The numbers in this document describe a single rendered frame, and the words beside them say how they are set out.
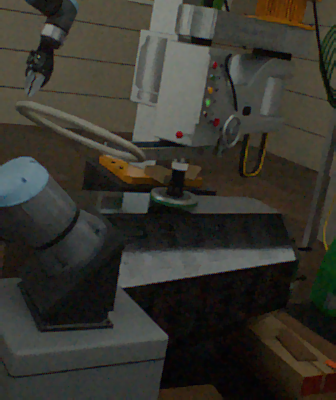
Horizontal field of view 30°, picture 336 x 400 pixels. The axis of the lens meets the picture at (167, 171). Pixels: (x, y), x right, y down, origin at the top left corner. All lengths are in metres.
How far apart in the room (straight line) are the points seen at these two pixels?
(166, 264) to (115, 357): 1.09
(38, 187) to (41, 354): 0.37
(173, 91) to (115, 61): 6.60
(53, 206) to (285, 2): 1.99
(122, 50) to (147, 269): 6.93
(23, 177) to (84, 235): 0.21
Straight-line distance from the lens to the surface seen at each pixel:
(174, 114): 2.68
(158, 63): 3.51
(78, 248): 1.54
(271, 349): 3.16
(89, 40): 9.08
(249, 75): 3.01
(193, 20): 2.62
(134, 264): 2.55
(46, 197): 1.49
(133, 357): 1.60
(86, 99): 9.18
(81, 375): 1.57
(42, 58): 2.27
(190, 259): 2.69
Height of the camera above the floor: 1.58
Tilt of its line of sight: 12 degrees down
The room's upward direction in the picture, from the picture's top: 10 degrees clockwise
